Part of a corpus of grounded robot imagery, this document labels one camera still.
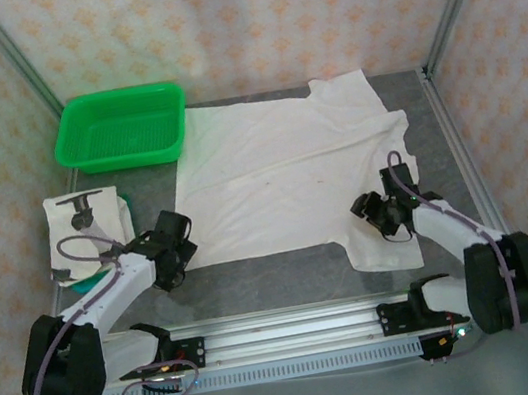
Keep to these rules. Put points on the teal t-shirt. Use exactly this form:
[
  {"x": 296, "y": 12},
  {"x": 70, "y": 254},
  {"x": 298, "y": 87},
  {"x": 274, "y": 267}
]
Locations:
[{"x": 84, "y": 287}]

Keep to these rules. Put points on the plain white t-shirt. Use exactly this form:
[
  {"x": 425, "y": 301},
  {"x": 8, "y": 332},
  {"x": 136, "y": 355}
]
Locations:
[{"x": 280, "y": 174}]

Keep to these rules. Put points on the green plastic basket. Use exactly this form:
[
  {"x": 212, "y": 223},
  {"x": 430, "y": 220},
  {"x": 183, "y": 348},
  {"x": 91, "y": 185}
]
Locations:
[{"x": 122, "y": 135}]

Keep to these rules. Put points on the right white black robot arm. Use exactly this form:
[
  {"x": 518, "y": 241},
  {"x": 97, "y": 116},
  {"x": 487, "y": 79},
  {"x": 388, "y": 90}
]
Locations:
[{"x": 510, "y": 303}]

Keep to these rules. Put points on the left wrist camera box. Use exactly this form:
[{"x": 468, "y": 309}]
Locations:
[{"x": 172, "y": 223}]

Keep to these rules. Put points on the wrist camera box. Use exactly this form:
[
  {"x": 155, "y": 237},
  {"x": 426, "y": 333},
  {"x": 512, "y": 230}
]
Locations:
[
  {"x": 172, "y": 223},
  {"x": 396, "y": 177}
]

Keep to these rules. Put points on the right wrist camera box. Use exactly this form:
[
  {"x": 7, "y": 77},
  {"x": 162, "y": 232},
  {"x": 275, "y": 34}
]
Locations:
[{"x": 396, "y": 177}]

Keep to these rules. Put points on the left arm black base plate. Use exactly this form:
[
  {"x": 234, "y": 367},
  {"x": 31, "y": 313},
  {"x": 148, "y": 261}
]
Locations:
[{"x": 194, "y": 353}]

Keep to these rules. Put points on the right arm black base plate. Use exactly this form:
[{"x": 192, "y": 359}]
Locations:
[{"x": 391, "y": 320}]

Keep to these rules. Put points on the aluminium table side rail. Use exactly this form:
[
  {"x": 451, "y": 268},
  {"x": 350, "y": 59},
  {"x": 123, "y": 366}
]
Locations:
[
  {"x": 73, "y": 183},
  {"x": 445, "y": 126}
]

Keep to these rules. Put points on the aluminium mounting rail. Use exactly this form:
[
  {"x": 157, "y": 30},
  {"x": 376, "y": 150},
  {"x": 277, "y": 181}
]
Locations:
[{"x": 291, "y": 330}]

